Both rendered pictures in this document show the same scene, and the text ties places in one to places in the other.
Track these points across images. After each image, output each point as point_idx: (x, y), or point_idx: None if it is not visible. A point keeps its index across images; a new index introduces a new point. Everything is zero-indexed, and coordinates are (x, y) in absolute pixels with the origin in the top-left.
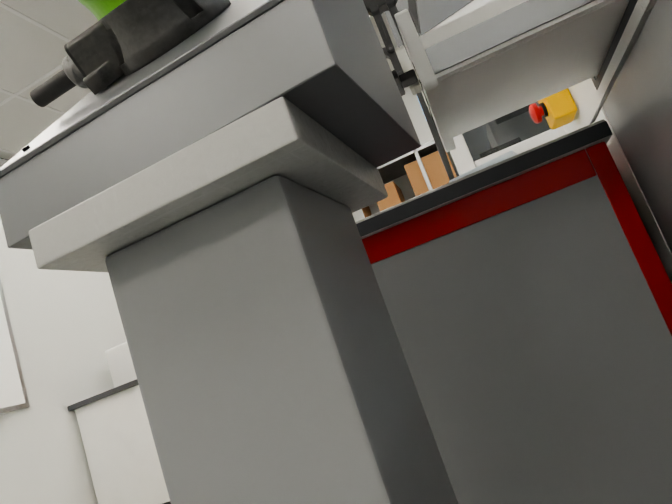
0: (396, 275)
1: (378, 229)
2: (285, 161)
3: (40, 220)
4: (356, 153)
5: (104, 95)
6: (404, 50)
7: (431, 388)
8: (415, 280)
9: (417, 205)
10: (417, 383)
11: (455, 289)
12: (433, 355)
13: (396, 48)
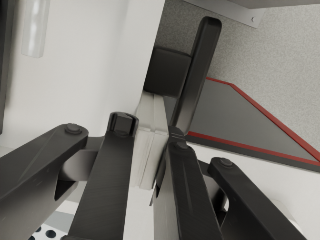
0: (219, 132)
1: (235, 146)
2: None
3: None
4: None
5: None
6: (141, 120)
7: (205, 101)
8: (202, 124)
9: (185, 137)
10: (214, 105)
11: (169, 109)
12: (199, 105)
13: (162, 135)
